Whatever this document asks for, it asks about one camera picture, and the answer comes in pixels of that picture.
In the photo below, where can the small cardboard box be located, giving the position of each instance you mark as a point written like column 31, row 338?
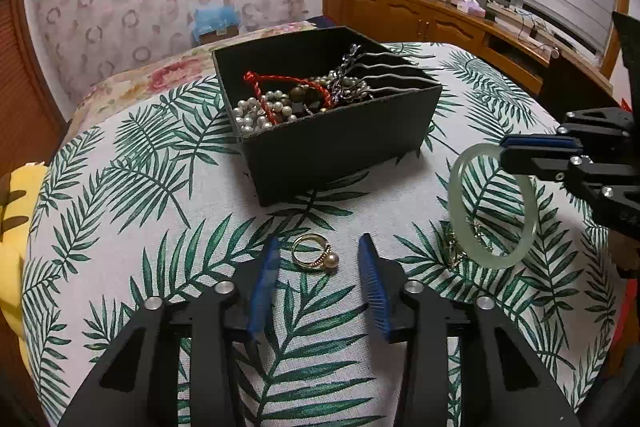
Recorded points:
column 217, row 36

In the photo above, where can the blue plastic bag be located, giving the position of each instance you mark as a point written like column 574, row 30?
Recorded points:
column 217, row 17

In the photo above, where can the yellow plush toy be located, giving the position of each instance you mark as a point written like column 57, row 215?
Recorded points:
column 20, row 267

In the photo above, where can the wooden sideboard cabinet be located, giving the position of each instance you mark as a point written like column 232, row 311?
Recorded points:
column 400, row 12

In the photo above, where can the pink tissue box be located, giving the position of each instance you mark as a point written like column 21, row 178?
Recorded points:
column 471, row 6

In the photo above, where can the navy blanket with red edge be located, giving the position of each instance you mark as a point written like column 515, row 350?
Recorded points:
column 325, row 23

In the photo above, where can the pale green jade bangle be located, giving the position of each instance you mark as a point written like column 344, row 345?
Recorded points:
column 492, row 259

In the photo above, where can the leaf print tablecloth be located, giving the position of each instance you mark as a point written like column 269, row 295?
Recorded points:
column 150, row 232

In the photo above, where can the white power strip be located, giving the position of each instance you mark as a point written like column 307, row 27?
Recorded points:
column 505, row 14

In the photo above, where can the silver hair comb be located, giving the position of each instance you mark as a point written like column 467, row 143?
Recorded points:
column 345, row 79

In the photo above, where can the wooden louvered wardrobe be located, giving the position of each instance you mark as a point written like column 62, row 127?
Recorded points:
column 20, row 107

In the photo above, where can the black square storage box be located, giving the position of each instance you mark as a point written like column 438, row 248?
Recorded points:
column 325, row 147

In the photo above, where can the floral bed blanket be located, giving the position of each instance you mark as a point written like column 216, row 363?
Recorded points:
column 165, row 72

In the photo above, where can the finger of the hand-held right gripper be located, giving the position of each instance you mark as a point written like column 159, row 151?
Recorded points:
column 540, row 142
column 540, row 164

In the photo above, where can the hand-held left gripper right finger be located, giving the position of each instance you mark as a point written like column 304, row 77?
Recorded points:
column 372, row 292

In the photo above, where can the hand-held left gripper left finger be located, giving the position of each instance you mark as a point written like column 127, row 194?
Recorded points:
column 262, row 292

